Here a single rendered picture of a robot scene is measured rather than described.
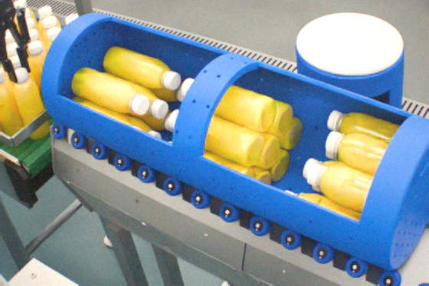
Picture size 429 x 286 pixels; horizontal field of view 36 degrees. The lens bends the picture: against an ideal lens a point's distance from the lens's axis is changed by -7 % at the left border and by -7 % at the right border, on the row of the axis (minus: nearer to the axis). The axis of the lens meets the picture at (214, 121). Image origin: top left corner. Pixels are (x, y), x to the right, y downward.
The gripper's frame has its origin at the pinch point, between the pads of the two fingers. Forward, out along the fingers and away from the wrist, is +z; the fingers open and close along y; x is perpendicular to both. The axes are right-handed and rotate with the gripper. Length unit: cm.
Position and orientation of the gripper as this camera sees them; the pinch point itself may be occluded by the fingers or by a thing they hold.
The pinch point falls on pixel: (17, 65)
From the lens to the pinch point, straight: 173.3
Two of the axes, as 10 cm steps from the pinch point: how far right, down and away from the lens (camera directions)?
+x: -8.0, -3.1, 5.2
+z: 1.2, 7.6, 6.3
